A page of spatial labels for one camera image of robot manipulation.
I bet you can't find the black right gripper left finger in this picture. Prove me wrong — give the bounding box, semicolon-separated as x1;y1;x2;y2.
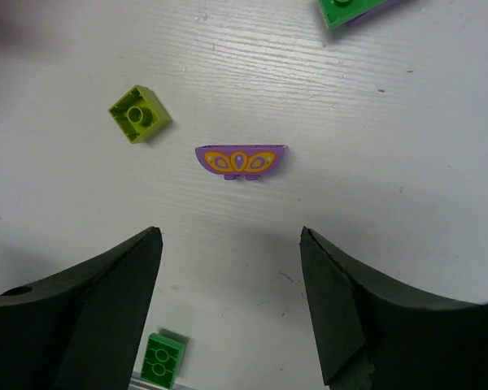
0;227;163;389

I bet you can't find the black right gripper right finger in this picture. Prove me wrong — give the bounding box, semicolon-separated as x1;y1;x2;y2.
299;228;488;389

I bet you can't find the purple butterfly lego brick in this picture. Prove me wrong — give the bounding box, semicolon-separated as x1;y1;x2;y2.
194;144;287;181

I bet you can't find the purple curved lego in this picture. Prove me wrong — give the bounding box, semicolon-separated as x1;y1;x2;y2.
346;0;415;28

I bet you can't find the aluminium table edge rail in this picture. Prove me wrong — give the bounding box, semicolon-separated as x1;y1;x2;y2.
129;371;182;390

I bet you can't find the lime square lego brick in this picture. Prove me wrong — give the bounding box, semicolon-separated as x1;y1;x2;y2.
108;85;172;144

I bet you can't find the green long lego brick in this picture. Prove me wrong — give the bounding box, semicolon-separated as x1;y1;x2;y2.
317;0;389;29

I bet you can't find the dark green lego brick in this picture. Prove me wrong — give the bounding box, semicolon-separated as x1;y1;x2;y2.
141;333;187;388

